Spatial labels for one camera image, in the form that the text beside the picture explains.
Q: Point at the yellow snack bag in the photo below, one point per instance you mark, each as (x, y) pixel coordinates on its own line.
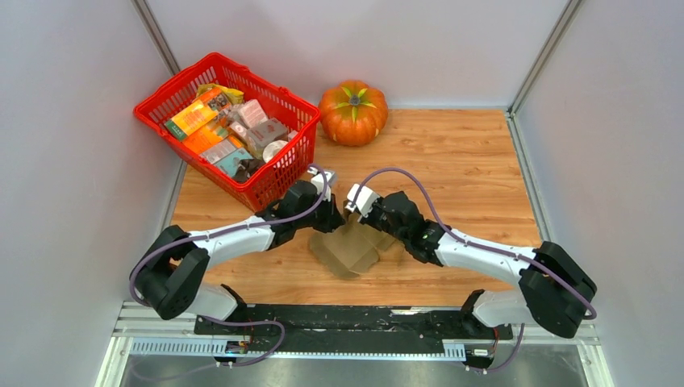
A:
(234, 96)

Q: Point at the white tape roll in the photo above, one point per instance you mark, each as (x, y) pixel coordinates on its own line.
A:
(272, 149)

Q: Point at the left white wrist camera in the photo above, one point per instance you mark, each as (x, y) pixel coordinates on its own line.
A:
(323, 181)

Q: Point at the orange snack box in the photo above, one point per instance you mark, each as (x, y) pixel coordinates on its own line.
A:
(196, 115)

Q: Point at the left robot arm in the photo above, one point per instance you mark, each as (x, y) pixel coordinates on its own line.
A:
(169, 277)

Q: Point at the brown cardboard box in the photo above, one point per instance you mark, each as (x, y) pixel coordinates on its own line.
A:
(352, 249)

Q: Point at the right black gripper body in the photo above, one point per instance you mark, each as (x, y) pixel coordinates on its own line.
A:
(377, 220)

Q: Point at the teal box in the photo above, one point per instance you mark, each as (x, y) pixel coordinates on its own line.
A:
(230, 164)

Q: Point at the red plastic shopping basket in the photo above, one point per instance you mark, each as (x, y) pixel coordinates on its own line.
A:
(273, 179)

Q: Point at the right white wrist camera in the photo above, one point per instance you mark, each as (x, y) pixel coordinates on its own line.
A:
(360, 200)

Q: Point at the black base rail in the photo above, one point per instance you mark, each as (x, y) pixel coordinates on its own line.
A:
(382, 330)

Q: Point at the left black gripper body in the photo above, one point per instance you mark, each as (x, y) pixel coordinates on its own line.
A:
(322, 218)

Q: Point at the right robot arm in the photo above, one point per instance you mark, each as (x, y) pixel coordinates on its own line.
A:
(549, 288)

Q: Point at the orange pumpkin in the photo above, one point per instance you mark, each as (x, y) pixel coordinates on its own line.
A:
(353, 113)

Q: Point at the grey pink box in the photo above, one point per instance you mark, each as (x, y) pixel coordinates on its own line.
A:
(265, 133)

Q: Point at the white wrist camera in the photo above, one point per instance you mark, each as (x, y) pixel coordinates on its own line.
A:
(360, 200)
(323, 181)

